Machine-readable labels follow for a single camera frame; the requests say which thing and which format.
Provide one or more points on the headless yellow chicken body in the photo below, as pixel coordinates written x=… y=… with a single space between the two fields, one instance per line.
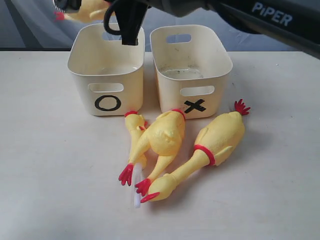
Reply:
x=164 y=136

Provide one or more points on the chicken head with white tube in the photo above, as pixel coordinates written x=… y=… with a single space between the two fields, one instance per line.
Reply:
x=136 y=125

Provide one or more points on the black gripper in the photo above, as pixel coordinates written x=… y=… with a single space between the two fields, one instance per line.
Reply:
x=129 y=15

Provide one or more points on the cream bin marked O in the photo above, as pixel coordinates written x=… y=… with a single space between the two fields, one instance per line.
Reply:
x=108 y=75

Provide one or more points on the whole yellow rubber chicken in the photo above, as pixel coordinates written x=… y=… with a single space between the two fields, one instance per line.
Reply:
x=213 y=145

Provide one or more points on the cream bin marked X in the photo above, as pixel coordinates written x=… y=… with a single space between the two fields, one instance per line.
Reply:
x=192 y=68

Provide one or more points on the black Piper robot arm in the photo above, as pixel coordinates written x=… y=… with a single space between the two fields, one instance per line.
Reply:
x=292 y=22

